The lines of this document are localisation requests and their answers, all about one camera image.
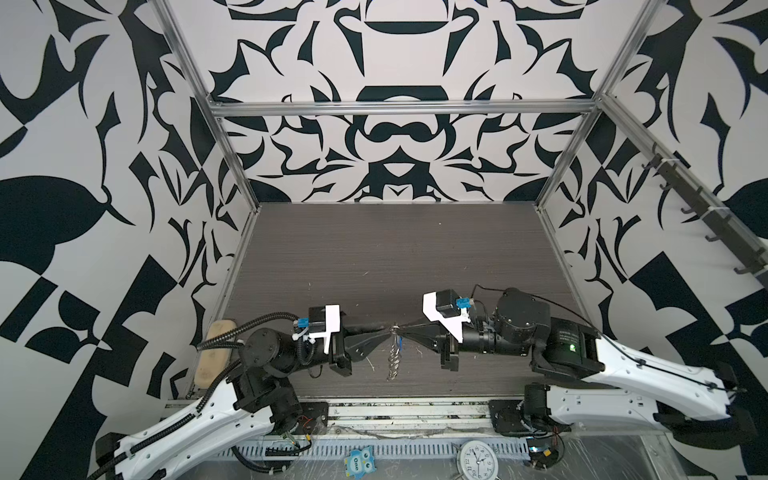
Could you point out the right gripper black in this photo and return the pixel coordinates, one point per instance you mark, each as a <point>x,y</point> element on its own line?
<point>444,341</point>

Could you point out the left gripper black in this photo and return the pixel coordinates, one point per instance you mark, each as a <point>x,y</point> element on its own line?
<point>341,352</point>

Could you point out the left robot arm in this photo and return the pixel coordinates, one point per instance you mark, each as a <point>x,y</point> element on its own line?
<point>252,397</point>

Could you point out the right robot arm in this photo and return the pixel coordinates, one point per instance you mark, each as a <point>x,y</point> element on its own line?
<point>591,379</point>

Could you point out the blue owl toy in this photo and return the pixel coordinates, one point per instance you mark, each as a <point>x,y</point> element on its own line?
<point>360,462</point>

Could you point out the white analog clock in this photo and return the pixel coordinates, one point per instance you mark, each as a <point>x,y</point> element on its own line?
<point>476,460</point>

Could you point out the green circuit board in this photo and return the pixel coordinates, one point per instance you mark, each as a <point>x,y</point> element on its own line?
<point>545,452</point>

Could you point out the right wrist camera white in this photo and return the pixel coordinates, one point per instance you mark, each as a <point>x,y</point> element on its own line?
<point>449,309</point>

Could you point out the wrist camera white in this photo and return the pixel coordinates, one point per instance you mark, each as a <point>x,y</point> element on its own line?
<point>449,309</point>
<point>321,323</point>

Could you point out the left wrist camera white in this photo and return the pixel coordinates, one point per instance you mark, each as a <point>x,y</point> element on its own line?
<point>321,323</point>

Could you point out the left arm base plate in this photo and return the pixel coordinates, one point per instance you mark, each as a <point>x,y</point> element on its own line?
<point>299,418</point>

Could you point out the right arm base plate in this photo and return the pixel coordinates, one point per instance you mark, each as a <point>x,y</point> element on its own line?
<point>507,417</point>

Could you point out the white slotted cable duct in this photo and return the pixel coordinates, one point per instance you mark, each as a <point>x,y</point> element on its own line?
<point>337,449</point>

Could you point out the black coat hook rail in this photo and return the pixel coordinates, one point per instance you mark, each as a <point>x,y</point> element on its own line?
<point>723,223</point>

